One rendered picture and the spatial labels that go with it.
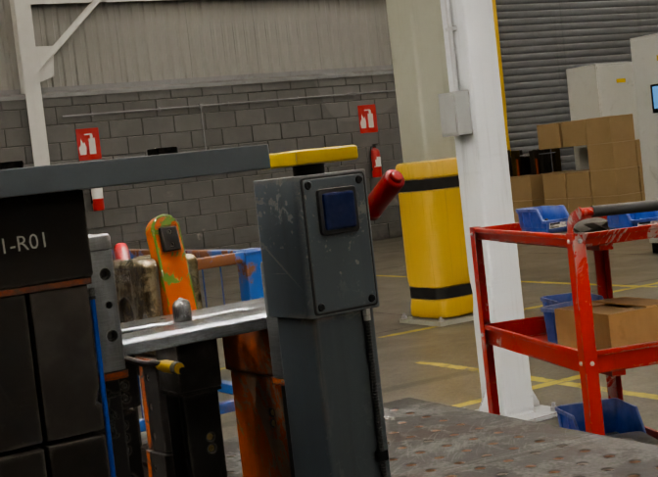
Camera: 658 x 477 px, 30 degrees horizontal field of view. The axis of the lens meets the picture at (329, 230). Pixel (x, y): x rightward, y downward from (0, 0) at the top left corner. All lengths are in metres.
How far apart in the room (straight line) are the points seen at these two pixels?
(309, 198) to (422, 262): 7.39
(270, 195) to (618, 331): 2.40
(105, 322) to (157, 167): 0.23
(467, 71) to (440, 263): 3.29
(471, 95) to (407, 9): 3.29
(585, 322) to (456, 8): 2.23
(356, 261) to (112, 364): 0.23
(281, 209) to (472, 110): 4.16
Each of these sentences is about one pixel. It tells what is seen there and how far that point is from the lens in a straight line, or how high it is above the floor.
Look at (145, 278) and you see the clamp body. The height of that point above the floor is 1.04.
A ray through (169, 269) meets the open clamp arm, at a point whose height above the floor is 1.05.
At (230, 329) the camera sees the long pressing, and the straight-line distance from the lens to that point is 1.23.
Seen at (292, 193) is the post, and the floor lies 1.13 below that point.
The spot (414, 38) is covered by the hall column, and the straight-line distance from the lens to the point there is 8.31.
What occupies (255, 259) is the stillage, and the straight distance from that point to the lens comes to 3.24.
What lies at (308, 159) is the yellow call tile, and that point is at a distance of 0.96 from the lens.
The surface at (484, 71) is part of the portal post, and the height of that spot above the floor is 1.46.
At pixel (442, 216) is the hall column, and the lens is 8.24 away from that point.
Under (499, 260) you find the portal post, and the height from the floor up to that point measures 0.68.
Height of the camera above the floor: 1.15
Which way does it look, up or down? 3 degrees down
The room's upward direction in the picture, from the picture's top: 6 degrees counter-clockwise
